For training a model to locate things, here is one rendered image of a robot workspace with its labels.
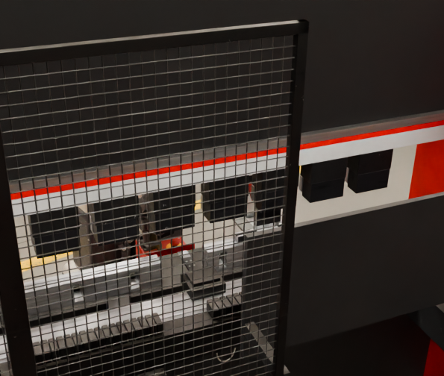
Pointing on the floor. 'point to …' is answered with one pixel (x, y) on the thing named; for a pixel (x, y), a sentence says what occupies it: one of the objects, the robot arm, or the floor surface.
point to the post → (0, 217)
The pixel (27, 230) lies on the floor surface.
